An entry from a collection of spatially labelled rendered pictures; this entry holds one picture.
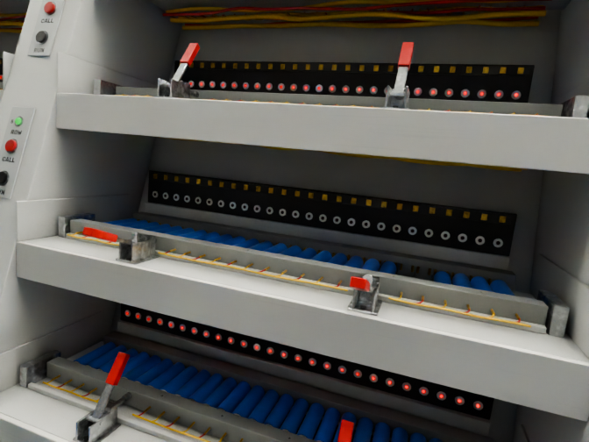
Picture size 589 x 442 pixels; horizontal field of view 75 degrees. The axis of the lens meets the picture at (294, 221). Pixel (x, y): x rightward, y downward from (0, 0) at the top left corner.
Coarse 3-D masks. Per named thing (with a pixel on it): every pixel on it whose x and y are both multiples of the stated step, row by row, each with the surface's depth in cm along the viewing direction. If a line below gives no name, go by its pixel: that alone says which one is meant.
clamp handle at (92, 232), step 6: (84, 228) 38; (90, 228) 38; (84, 234) 38; (90, 234) 37; (96, 234) 38; (102, 234) 39; (108, 234) 39; (114, 234) 40; (132, 234) 44; (108, 240) 40; (114, 240) 40; (120, 240) 41; (126, 240) 42; (132, 240) 44; (138, 240) 44
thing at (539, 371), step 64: (64, 256) 45; (448, 256) 49; (192, 320) 40; (256, 320) 38; (320, 320) 35; (384, 320) 34; (448, 320) 35; (576, 320) 33; (448, 384) 32; (512, 384) 31; (576, 384) 29
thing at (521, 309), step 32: (96, 224) 51; (192, 256) 46; (224, 256) 44; (256, 256) 43; (288, 256) 43; (352, 288) 40; (384, 288) 39; (416, 288) 38; (448, 288) 37; (544, 320) 35
